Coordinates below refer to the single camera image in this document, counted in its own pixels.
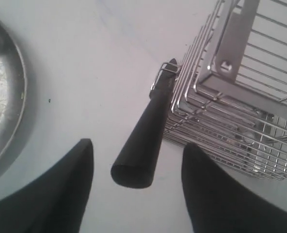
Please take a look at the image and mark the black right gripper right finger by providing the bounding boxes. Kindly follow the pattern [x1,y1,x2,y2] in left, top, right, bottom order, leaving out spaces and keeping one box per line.
[182,143,287,233]

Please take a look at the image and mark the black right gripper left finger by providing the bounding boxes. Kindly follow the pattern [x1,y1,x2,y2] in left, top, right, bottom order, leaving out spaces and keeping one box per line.
[0,138,94,233]

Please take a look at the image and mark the black handled serrated knife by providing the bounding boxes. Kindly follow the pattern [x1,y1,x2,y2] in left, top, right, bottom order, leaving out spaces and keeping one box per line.
[111,58,179,189]

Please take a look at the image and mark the round steel plate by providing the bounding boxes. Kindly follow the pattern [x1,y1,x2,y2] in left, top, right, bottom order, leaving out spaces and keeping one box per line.
[0,21,28,158]

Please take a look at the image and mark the chrome wire utensil holder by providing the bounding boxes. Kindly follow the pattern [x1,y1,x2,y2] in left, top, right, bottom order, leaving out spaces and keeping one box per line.
[164,0,287,180]

